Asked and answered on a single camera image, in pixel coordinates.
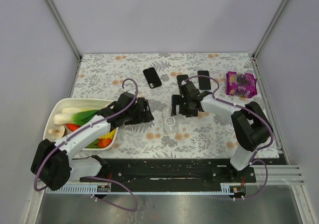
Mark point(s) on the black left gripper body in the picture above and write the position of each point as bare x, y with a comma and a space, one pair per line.
142, 111

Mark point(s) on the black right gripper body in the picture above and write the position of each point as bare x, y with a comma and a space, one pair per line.
181, 105

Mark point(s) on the silver smartphone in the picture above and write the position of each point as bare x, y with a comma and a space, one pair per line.
203, 80

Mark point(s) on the clear magsafe phone case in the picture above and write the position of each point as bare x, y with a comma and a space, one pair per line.
169, 123

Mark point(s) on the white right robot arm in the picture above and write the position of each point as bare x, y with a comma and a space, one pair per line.
252, 129

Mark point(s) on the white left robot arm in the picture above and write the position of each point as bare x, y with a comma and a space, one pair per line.
54, 163

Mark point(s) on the black phone case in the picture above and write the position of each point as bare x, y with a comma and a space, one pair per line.
152, 78

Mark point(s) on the dark smartphone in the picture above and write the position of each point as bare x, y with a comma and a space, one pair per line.
180, 81

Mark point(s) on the yellow corn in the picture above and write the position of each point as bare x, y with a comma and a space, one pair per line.
109, 135

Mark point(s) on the floral tablecloth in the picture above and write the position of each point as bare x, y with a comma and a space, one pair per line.
106, 76

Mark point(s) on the green pea pod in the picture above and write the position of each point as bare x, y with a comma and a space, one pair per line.
93, 145

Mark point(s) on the purple snack bag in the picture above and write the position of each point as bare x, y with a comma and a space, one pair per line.
241, 84

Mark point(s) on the white green leek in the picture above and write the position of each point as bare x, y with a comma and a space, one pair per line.
78, 118

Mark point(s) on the orange carrot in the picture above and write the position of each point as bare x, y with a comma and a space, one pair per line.
72, 127

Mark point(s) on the white plastic bin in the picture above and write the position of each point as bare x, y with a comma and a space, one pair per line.
81, 103

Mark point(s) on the brown mushroom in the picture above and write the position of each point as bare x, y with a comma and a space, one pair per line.
58, 133

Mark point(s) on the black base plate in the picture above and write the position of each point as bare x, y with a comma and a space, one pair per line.
211, 170

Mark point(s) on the white cable duct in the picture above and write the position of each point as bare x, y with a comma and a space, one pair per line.
83, 188

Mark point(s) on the aluminium rail frame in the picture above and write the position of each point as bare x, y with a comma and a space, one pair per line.
271, 173

